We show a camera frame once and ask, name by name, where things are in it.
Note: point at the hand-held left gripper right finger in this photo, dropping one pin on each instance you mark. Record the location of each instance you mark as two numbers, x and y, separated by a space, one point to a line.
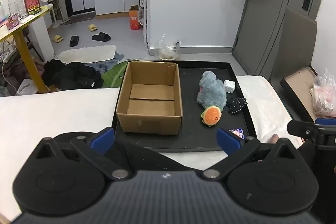
227 141

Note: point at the glass jar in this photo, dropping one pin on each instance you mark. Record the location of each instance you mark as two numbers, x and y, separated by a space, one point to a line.
16 5

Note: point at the green leaf cartoon mat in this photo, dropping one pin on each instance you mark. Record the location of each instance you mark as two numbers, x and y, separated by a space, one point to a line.
113 77

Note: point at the grey-blue floor mat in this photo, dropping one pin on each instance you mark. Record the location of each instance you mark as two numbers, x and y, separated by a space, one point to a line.
119 56

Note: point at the blue fuzzy rug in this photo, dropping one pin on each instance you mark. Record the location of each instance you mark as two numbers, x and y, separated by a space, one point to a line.
105 66

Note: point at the grey plush toy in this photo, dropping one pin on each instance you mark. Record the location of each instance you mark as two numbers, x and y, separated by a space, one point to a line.
211 92

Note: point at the white standing fan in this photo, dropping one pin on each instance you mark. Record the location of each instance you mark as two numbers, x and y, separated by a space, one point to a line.
51 3

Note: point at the clear plastic bag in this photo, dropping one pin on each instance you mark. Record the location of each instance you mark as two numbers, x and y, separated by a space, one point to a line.
168 52

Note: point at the yellow slipper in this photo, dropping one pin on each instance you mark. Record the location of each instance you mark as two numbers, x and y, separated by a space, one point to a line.
57 38
92 27

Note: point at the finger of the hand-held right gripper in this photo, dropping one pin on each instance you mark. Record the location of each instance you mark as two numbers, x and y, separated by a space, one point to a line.
302 129

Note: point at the black tray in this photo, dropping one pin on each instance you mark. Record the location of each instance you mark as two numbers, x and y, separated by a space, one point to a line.
194 134

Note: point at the pink plastic bag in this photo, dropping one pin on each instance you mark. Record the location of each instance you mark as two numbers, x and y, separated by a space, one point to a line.
324 95

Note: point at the brown cardboard box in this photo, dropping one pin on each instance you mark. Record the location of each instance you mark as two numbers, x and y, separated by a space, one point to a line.
152 124

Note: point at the yellow table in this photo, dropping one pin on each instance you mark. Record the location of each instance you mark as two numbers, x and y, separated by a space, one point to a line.
26 56

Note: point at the white bed sheet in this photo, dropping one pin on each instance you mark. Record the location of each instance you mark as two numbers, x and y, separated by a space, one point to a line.
52 113

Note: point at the white rack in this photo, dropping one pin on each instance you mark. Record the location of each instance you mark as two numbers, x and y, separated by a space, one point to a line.
146 11

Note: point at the white plastic bag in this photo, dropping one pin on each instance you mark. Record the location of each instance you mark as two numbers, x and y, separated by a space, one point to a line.
25 87

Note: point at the white floor mat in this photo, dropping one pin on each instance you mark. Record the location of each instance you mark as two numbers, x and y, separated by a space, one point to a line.
86 53

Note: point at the burger plush toy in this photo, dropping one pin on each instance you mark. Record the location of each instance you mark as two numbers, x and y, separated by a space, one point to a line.
211 116

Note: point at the dark chair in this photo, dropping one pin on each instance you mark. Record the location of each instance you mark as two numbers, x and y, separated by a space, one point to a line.
18 56

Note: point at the black stitched plush toy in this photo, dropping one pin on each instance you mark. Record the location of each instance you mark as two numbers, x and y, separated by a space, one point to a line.
236 106

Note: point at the red box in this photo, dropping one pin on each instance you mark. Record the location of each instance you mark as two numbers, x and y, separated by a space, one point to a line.
31 3

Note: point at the grey door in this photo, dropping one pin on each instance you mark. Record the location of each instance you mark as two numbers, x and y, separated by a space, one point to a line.
273 22

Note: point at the black slipper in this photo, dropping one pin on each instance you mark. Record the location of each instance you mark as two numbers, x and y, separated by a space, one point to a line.
74 41
101 37

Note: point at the pile of black clothes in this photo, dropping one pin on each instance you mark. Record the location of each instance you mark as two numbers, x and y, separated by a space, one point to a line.
76 75

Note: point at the blue tissue packet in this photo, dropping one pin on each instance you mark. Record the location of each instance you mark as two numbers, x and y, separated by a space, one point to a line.
238 132

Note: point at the grey board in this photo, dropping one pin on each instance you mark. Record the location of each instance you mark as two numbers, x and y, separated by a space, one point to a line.
291 43

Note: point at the crumpled white tissue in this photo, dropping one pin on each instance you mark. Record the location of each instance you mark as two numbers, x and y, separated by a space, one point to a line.
229 86

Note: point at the orange carton box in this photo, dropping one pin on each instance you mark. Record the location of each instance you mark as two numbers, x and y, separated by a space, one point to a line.
134 20

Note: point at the open cardboard box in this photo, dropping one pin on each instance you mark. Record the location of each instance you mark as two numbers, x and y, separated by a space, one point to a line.
299 85

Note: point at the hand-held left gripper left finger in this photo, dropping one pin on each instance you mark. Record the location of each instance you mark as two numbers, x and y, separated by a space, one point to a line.
103 138

